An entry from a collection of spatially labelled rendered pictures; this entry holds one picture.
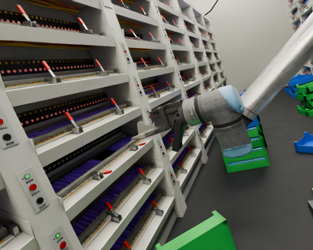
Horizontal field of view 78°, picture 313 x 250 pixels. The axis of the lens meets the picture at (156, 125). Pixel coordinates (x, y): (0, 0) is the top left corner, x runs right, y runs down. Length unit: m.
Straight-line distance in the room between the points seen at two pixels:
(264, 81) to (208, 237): 0.62
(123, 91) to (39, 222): 0.74
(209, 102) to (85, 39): 0.62
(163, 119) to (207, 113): 0.15
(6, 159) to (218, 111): 0.58
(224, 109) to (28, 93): 0.58
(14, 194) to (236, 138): 0.61
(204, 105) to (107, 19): 0.76
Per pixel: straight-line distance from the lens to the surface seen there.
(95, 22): 1.21
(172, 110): 0.64
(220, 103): 0.57
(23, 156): 0.65
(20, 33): 0.79
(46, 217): 0.67
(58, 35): 0.87
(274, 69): 0.72
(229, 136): 0.60
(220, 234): 0.94
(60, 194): 0.75
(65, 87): 0.78
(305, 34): 0.74
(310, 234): 1.14
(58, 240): 0.70
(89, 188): 0.77
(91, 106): 1.05
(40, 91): 0.72
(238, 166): 1.62
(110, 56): 1.15
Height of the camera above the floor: 0.79
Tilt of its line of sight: 10 degrees down
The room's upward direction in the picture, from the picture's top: 20 degrees counter-clockwise
